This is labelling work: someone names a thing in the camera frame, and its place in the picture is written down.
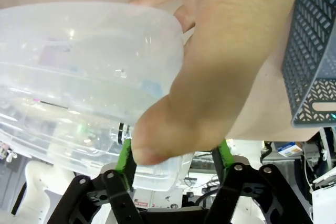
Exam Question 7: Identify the person left hand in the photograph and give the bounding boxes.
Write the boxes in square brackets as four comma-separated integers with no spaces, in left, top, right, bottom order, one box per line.
[128,0,300,167]

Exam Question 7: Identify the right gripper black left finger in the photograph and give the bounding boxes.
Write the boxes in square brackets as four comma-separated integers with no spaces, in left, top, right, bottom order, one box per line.
[47,138,144,224]

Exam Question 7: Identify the clear plastic container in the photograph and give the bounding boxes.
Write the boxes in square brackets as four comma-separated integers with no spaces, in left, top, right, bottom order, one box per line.
[0,1,196,193]

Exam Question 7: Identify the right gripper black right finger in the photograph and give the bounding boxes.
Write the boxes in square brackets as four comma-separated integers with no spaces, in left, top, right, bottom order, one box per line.
[203,139,313,224]

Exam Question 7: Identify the blue white box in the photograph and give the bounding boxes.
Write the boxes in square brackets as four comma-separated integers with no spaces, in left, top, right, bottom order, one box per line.
[277,142,303,157]

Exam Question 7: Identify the clear bottle with black ring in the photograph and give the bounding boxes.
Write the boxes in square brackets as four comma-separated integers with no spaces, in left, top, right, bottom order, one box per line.
[109,120,133,146]

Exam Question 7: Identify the dark grey plastic basket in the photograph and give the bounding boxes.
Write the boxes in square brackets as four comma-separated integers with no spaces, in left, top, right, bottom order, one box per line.
[280,0,336,130]

